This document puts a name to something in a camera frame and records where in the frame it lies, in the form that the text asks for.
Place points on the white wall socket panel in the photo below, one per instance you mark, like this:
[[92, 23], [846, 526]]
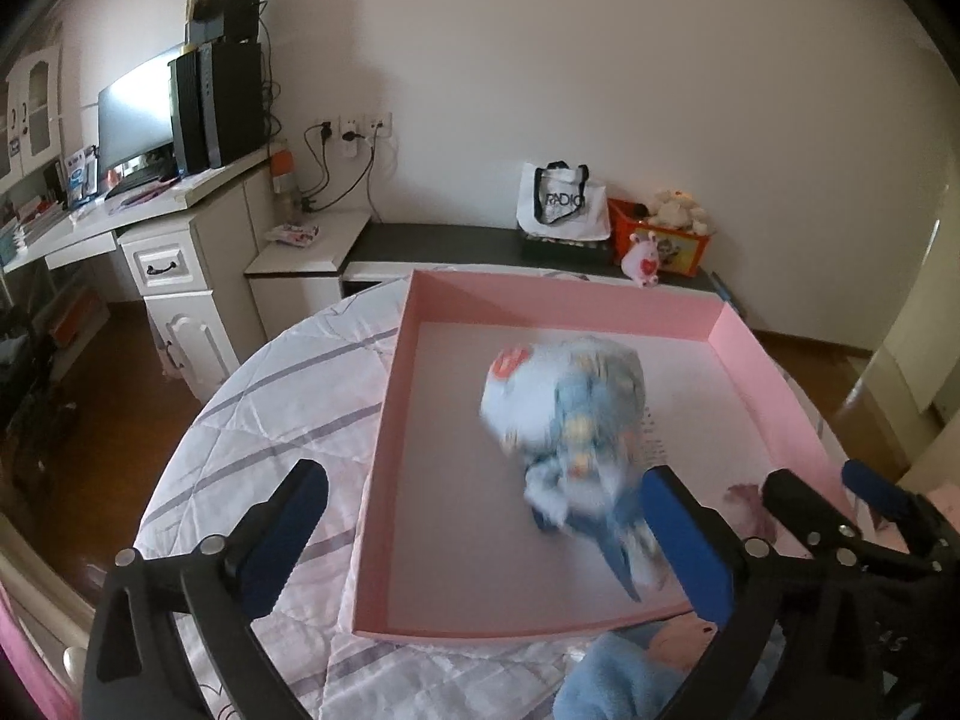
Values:
[[352, 131]]

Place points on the white tote bag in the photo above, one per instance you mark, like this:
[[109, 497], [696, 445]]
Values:
[[562, 202]]

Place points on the blue fleece hat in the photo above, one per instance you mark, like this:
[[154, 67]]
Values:
[[615, 682]]

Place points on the light blue printed garment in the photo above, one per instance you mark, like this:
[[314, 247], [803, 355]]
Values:
[[570, 405]]

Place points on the pink mat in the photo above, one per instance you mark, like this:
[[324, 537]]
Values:
[[19, 660]]

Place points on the computer monitor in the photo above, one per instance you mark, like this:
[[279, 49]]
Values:
[[135, 120]]

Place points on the slim black tower case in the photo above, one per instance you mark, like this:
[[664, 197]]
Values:
[[184, 116]]

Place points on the pink heart plush toy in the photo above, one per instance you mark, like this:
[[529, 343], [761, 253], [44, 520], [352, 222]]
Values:
[[642, 262]]

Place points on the cream plush toy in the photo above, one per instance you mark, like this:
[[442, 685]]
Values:
[[675, 210]]

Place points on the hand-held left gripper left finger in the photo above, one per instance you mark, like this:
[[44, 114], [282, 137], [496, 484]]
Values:
[[289, 536]]

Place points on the stack of books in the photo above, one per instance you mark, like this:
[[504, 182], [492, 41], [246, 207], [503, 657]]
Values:
[[34, 219]]

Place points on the orange storage box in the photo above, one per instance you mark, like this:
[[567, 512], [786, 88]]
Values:
[[679, 251]]

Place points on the white hutch cabinet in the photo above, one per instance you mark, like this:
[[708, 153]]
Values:
[[34, 120]]

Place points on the bottle with orange cap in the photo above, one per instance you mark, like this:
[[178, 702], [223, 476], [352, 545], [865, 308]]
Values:
[[282, 180]]

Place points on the black keyboard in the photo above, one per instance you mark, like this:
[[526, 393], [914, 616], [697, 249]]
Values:
[[139, 184]]

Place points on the low cabinet with black top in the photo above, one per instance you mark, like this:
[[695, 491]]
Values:
[[450, 244]]

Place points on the white door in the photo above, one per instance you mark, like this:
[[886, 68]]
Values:
[[919, 330]]

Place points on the white striped quilt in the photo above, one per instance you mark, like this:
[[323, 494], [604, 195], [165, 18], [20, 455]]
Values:
[[262, 420]]

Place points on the white desk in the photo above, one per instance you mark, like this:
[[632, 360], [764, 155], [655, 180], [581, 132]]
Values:
[[187, 240]]

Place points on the black cardboard box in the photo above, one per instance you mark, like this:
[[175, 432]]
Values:
[[225, 11]]

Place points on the blue white carton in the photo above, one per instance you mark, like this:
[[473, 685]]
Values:
[[81, 174]]

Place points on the white bedpost knob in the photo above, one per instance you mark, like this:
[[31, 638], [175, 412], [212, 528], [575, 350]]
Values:
[[73, 667]]

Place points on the pink cardboard box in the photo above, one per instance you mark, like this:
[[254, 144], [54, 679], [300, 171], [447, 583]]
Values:
[[450, 427]]

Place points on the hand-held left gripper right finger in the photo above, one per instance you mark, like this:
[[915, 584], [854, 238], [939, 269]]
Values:
[[690, 544]]

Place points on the white corner side cabinet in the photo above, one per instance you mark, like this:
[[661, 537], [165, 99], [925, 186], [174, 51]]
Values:
[[315, 255]]

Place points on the pink printed packet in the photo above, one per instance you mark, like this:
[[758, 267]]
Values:
[[292, 234]]

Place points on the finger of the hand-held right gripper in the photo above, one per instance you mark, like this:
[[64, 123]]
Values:
[[799, 499], [870, 481]]

